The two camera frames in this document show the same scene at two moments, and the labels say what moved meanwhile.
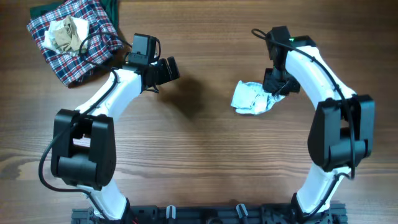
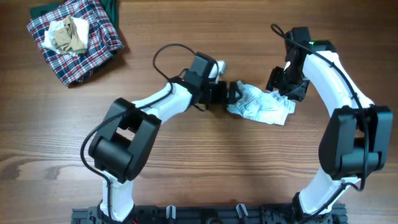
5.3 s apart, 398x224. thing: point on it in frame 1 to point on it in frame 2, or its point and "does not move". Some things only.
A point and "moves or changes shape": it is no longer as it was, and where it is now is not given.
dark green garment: [110, 7] does not move
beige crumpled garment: [68, 38] does not move
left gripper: [166, 76] to [221, 96]
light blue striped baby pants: [251, 98] moves or changes shape
